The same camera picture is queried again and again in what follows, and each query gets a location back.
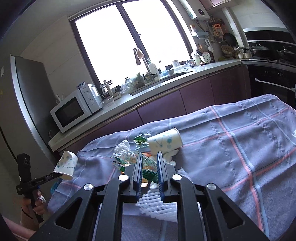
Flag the white tissue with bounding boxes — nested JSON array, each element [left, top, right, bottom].
[[163, 149, 179, 167], [114, 140, 130, 154]]

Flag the green clear plastic bag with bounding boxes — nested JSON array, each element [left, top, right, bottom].
[[112, 150, 160, 183]]

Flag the orange peel piece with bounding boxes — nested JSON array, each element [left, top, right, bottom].
[[142, 152, 155, 159]]

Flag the small white foam net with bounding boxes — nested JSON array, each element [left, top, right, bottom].
[[135, 182, 177, 222]]

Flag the paper cup with blue dots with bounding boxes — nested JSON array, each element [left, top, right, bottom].
[[147, 128, 183, 155]]

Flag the green clear candy wrapper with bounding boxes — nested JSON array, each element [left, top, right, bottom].
[[133, 133, 149, 148]]

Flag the pink sleeved left forearm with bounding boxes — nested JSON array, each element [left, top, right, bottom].
[[1, 208, 39, 240]]

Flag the teal plastic trash bin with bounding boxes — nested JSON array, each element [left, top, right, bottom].
[[50, 178, 62, 194]]

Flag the purple kitchen base cabinets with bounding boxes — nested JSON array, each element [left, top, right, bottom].
[[58, 64, 251, 153]]

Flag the white kitchen countertop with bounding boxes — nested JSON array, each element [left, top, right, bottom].
[[48, 59, 241, 152]]

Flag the kitchen sink faucet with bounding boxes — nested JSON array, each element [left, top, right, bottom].
[[133, 48, 155, 82]]

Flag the large kitchen window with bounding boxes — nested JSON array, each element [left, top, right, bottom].
[[70, 1, 195, 86]]

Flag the person's left hand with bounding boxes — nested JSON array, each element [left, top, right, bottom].
[[22, 190, 46, 217]]

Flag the grey steel refrigerator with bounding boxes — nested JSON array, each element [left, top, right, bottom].
[[1, 55, 59, 180]]

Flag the blue plaid tablecloth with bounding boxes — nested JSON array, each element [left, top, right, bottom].
[[48, 94, 295, 240]]

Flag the white microwave oven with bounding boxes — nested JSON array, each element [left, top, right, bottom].
[[50, 84, 102, 133]]

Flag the white soap dispenser bottle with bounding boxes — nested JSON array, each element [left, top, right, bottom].
[[148, 59, 160, 80]]

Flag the blue white bowl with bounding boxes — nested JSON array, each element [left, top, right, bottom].
[[76, 82, 85, 89]]

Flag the black built-in oven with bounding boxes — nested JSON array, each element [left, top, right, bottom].
[[241, 27, 296, 110]]

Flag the black hanging frying pan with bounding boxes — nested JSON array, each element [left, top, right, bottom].
[[223, 33, 237, 47]]

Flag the black wok with lid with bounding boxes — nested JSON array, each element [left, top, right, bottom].
[[239, 46, 270, 58]]

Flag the white wall water heater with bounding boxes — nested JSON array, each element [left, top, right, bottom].
[[180, 0, 210, 21]]

